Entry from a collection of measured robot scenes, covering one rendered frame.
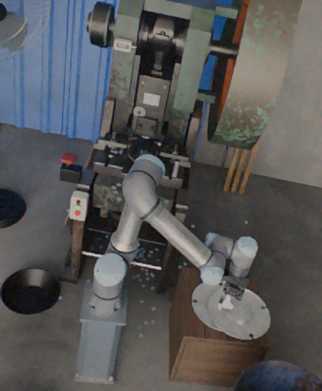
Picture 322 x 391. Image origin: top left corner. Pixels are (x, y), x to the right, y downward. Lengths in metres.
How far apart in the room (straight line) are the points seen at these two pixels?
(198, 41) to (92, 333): 1.27
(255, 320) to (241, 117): 0.94
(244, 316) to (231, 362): 0.21
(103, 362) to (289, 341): 1.04
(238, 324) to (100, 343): 0.61
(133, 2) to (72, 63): 1.53
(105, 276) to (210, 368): 0.75
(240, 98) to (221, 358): 1.15
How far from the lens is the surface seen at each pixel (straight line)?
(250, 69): 1.71
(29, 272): 2.60
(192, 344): 2.10
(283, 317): 2.77
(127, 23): 1.97
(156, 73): 2.11
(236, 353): 2.18
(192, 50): 1.97
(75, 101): 3.57
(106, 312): 1.90
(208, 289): 2.25
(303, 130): 3.63
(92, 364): 2.19
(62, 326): 2.45
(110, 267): 1.79
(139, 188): 1.52
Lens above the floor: 1.99
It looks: 35 degrees down
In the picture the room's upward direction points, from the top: 12 degrees clockwise
